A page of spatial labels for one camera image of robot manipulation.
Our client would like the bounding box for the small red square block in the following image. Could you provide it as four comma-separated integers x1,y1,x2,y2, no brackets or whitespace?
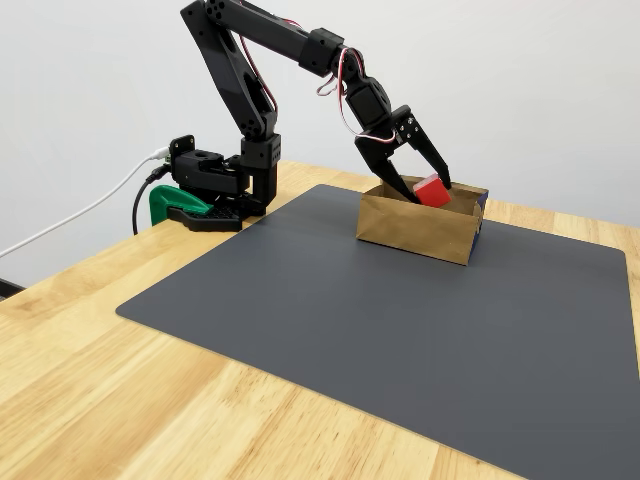
412,174,454,207

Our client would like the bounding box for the brown paper box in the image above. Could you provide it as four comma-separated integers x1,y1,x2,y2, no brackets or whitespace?
355,174,490,267

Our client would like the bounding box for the grey rectangular desk mat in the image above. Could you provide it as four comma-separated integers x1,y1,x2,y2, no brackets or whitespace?
115,183,640,480

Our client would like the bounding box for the green table clamp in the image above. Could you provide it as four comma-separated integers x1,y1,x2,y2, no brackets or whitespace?
148,184,215,225

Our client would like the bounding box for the red white servo wire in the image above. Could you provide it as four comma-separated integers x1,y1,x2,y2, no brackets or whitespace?
315,44,401,147
234,29,279,114

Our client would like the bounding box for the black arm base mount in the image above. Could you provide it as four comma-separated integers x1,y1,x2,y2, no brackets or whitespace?
167,133,266,234

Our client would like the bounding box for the white power cable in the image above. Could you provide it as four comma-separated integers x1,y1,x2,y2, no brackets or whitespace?
0,146,172,259

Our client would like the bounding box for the black power cable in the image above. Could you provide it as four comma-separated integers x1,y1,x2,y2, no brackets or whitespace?
131,164,174,236

